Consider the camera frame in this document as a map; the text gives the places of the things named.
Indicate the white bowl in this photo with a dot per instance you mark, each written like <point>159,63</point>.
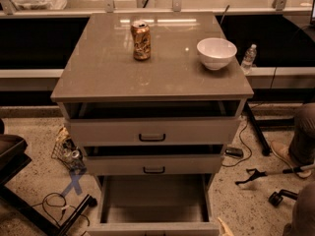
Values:
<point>215,53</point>

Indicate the wire basket with cans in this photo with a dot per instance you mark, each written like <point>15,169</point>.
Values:
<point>66,152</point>

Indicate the grey drawer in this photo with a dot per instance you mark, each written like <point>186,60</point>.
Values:
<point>153,164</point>
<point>154,205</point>
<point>152,131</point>

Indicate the black stand base left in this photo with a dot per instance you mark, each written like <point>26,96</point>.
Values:
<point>40,221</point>

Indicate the clear plastic water bottle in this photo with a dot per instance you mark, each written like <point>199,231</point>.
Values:
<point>249,58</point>

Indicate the person's knee lower right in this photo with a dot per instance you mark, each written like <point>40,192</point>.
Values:
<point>303,214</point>

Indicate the black stand leg right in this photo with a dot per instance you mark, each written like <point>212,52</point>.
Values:
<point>265,146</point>

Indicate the black reacher grabber tool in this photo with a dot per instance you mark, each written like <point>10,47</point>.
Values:
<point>255,173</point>

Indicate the black power adapter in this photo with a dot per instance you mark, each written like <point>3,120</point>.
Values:
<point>234,152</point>

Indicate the dark chair left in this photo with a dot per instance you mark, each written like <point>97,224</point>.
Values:
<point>12,155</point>

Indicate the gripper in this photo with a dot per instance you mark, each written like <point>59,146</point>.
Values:
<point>225,229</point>

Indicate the grey drawer cabinet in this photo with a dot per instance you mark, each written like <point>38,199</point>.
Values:
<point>102,80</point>

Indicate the person's leg and shoe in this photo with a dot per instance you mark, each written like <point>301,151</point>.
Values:
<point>301,150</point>

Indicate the black caster wheel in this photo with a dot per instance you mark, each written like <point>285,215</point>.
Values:
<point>277,197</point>

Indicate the orange soda can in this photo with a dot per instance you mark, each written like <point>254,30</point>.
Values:
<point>141,34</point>

